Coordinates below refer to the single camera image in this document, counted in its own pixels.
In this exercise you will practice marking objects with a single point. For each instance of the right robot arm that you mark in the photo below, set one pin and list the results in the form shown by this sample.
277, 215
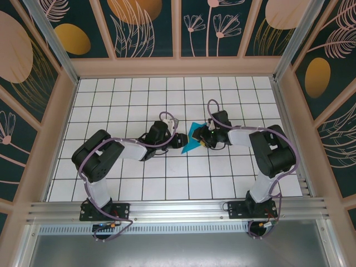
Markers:
275, 155

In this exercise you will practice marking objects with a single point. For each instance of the aluminium side rail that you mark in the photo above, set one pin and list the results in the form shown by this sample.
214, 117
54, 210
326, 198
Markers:
289, 133

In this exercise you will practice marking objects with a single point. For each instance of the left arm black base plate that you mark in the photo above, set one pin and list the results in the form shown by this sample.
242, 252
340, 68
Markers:
122, 211

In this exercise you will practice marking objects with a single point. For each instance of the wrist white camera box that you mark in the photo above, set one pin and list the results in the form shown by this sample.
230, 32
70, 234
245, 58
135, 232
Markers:
208, 123
169, 123

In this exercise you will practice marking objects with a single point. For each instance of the grey metal panel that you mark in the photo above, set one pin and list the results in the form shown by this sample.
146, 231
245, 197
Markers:
178, 250

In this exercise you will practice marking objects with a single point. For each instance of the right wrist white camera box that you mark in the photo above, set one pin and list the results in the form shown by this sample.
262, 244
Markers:
208, 123

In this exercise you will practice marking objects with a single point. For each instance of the blue square paper sheet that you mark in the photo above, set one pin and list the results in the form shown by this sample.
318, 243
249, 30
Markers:
189, 146

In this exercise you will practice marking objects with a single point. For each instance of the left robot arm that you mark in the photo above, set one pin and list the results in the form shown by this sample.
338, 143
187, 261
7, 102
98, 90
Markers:
94, 158

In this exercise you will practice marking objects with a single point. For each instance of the aluminium corner post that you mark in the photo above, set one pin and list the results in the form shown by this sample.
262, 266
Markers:
55, 47
294, 39

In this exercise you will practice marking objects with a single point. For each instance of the yellow power connector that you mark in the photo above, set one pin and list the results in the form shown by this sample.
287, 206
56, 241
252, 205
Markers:
262, 224
112, 225

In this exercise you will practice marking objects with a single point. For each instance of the aluminium mounting rail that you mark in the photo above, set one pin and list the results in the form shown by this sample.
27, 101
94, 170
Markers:
178, 211

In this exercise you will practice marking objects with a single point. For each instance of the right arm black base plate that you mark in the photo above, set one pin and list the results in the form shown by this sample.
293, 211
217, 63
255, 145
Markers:
236, 210

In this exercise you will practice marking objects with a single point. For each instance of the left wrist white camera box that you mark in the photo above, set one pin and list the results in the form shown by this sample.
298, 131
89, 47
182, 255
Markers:
169, 123

